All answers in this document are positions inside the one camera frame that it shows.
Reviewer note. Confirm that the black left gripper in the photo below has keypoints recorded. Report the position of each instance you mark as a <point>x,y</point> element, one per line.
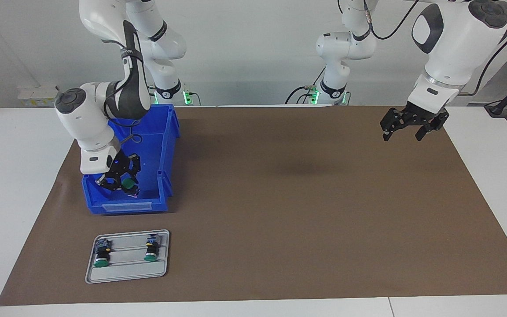
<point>419,115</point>

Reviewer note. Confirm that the grey metal tray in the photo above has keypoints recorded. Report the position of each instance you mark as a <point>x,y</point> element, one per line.
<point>126,273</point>

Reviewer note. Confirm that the blue plastic storage bin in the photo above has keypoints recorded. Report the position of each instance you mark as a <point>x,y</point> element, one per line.
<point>161,145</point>

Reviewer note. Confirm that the green push button switch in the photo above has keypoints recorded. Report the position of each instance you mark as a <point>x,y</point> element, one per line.
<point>151,252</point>
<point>126,182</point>
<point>102,257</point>

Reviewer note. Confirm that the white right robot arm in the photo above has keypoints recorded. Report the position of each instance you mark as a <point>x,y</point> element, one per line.
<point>86,119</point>

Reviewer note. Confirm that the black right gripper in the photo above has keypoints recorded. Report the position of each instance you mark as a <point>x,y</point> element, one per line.
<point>126,165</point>

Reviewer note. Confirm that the white socket box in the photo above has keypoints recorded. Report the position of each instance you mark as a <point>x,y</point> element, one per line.
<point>38,97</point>

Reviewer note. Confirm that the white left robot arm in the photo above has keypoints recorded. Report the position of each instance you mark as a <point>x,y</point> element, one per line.
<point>456,44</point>

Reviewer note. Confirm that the brown table mat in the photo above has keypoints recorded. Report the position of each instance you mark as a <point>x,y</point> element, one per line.
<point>302,220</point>

